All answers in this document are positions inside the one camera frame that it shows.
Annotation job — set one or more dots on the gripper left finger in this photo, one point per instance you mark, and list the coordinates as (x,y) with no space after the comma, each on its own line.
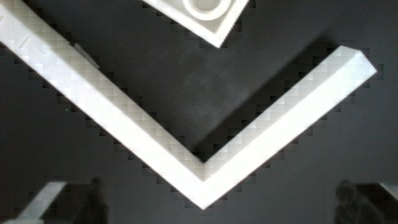
(67,204)

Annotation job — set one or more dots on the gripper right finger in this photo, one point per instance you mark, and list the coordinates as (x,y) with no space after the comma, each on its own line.
(367,203)

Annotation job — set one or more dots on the white square tabletop part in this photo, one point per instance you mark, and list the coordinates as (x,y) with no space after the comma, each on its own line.
(207,16)

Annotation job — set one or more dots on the white U-shaped obstacle fence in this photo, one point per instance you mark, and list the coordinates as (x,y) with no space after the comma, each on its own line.
(202,178)

